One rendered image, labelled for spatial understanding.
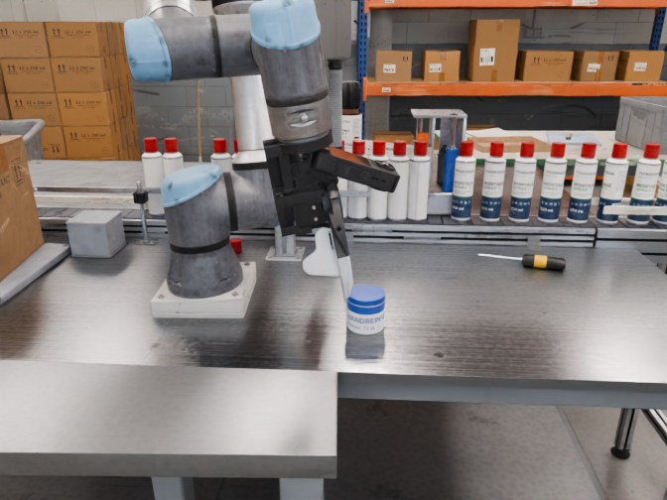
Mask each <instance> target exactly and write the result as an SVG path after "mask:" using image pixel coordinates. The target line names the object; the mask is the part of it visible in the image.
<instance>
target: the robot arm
mask: <svg viewBox="0 0 667 500"><path fill-rule="evenodd" d="M195 1H211V6H212V12H213V13H214V14H215V15H209V16H198V11H197V7H196V3H195ZM320 33H321V25H320V22H319V20H318V17H317V12H316V7H315V2H314V0H143V17H142V18H141V19H132V20H128V21H127V22H126V23H125V25H124V38H125V46H126V52H127V57H128V61H129V66H130V70H131V73H132V75H133V77H134V78H135V79H136V80H138V81H141V82H157V81H160V82H162V83H167V82H169V81H175V80H190V79H204V78H219V77H229V81H230V89H231V98H232V106H233V114H234V122H235V130H236V138H237V146H238V154H237V155H236V156H235V157H234V159H233V160H232V162H231V163H232V172H224V173H223V172H222V168H221V167H220V166H219V165H215V164H210V165H199V166H194V167H189V168H186V169H182V170H179V171H177V172H174V173H172V174H170V175H169V176H167V177H166V178H165V179H164V180H163V182H162V184H161V192H162V206H163V207H164V212H165V218H166V224H167V230H168V236H169V242H170V248H171V255H170V260H169V266H168V272H167V286H168V290H169V292H170V293H171V294H172V295H174V296H176V297H180V298H184V299H205V298H211V297H216V296H219V295H223V294H225V293H228V292H230V291H232V290H234V289H235V288H237V287H238V286H239V285H240V284H241V283H242V281H243V272H242V267H241V265H240V263H239V260H238V258H237V256H236V254H235V252H234V250H233V248H232V246H231V244H230V239H229V232H230V231H238V230H246V229H253V228H261V227H269V226H274V227H277V226H279V225H280V228H281V233H282V237H283V236H288V235H293V234H297V236H299V235H303V234H308V233H316V235H315V240H316V250H315V251H314V252H313V253H312V254H311V255H309V256H308V257H307V258H305V259H304V261H303V269H304V271H305V272H306V273H307V274H308V275H312V276H329V277H340V283H341V287H342V292H343V296H344V298H345V299H347V298H349V295H350V292H351V288H352V285H353V278H352V271H351V264H350V258H349V251H348V246H347V240H346V234H345V229H344V224H343V211H342V205H341V199H340V194H339V190H338V187H337V184H338V178H341V179H345V180H348V181H352V182H355V183H358V184H362V185H365V186H368V187H370V188H374V189H376V190H380V191H388V192H391V193H393V192H394V191H395V190H396V188H397V185H398V183H399V180H400V178H401V177H400V175H399V174H398V173H397V171H396V170H395V167H394V166H393V165H391V164H389V163H387V162H384V161H380V160H372V159H369V158H365V157H362V156H359V155H356V154H353V153H350V152H347V151H344V150H341V149H337V148H334V147H331V146H330V144H331V143H332V142H333V141H334V137H333V130H332V129H331V128H332V126H333V120H332V113H331V106H330V99H329V93H328V85H327V78H326V71H325V64H324V57H323V50H322V42H321V35H320ZM300 154H302V155H303V156H299V155H300ZM332 245H333V249H332Z"/></svg>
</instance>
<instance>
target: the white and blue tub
mask: <svg viewBox="0 0 667 500"><path fill-rule="evenodd" d="M384 313H385V291H384V290H383V289H381V288H379V287H376V286H372V285H358V286H354V287H352V288H351V292H350V295H349V298H347V327H348V328H349V329H350V330H351V331H353V332H355V333H358V334H374V333H377V332H379V331H381V330H382V329H383V327H384Z"/></svg>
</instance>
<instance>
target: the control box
mask: <svg viewBox="0 0 667 500"><path fill-rule="evenodd" d="M314 2H315V7H316V12H317V17H318V20H319V22H320V25H321V33H320V35H321V42H322V50H323V57H324V60H333V59H348V58H350V56H351V0H314Z"/></svg>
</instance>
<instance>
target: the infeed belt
mask: <svg viewBox="0 0 667 500"><path fill-rule="evenodd" d="M37 210H38V214H39V217H58V218H73V217H75V216H76V215H78V214H79V213H81V212H83V211H84V210H120V211H122V213H121V214H122V219H141V212H140V208H136V209H135V208H122V209H121V208H86V207H83V208H81V207H37ZM145 213H146V219H160V220H166V218H165V215H163V216H151V215H149V209H145ZM537 217H538V216H529V221H528V222H527V223H514V222H511V221H509V220H508V215H500V218H499V221H498V222H495V223H488V222H483V221H480V220H479V215H471V216H470V221H469V222H456V221H452V220H451V215H450V214H441V216H440V214H427V219H426V220H424V221H412V220H409V219H406V220H404V221H392V220H389V219H385V220H382V221H373V220H369V219H368V218H366V219H362V220H353V219H349V218H348V213H347V218H346V219H344V220H343V223H362V224H414V225H464V226H515V227H566V228H596V227H595V226H594V225H593V224H591V223H590V222H589V221H588V223H587V224H573V223H570V222H568V221H567V220H566V219H567V216H559V219H558V223H555V224H546V223H541V222H539V221H538V220H537Z"/></svg>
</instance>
